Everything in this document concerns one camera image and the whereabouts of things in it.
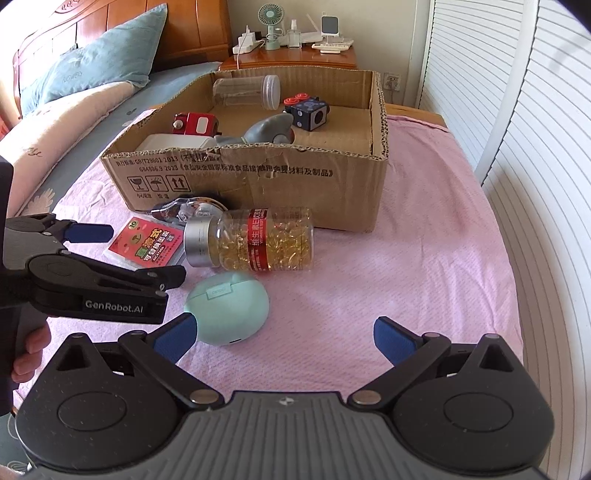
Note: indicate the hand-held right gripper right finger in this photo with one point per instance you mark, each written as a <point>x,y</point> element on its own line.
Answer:
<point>393,339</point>

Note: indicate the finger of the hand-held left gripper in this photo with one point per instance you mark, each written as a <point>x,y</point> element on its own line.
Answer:
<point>115,277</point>
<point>90,233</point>

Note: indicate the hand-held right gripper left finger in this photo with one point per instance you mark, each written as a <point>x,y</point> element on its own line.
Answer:
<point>175,334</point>

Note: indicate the red packet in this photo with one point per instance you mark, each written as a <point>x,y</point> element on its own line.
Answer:
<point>143,242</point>

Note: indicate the mint green earbud case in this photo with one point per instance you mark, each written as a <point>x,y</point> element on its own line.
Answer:
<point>226,309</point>

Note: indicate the white plastic container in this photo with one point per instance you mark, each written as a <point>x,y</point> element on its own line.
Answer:
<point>175,142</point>

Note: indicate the red toy robot cube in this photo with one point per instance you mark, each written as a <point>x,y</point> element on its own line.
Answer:
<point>194,124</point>

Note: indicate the brown cardboard box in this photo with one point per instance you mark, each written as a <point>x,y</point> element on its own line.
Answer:
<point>277,194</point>

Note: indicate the grey shark toy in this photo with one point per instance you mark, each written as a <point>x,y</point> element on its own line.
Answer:
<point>268,131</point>

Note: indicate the clear plastic jar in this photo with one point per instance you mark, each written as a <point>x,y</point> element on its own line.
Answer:
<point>240,90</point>

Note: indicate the black blue toy robot cube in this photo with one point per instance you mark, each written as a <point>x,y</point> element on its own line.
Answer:
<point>318,117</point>

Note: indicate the person's left hand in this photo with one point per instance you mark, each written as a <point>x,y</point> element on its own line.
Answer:
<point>32,346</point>

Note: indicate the pink bed sheet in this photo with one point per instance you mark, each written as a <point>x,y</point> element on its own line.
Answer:
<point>415,277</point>

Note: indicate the cream floral quilt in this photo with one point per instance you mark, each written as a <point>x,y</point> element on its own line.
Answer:
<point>69,120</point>

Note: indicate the clear capsule bottle silver cap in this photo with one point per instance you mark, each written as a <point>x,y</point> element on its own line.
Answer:
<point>277,240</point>

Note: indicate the blue pillow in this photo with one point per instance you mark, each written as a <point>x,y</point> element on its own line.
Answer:
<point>101,60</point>

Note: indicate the white louvered closet door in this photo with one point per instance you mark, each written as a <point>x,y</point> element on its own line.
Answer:
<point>471,83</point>
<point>554,230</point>

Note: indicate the wooden headboard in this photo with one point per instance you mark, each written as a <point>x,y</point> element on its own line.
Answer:
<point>194,27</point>

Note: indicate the white power strip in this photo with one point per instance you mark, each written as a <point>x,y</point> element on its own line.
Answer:
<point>247,46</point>

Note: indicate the white charger plug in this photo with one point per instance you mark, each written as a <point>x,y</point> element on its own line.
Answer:
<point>248,36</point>

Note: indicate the wooden nightstand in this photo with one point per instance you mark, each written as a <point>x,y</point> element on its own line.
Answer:
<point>300,60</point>

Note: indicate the small green desk fan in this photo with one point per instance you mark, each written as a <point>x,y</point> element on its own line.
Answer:
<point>271,21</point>

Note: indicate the clear spray bottle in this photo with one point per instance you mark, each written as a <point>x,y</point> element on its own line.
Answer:
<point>293,37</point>

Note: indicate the white router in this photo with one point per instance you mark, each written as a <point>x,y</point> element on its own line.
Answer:
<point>310,34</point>

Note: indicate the small white screen device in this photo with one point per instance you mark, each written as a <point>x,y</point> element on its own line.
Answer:
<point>329,25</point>

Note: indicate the wooden bed frame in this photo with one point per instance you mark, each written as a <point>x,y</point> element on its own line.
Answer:
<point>415,115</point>

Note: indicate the white wall socket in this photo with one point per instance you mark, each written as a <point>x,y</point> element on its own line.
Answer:
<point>392,81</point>

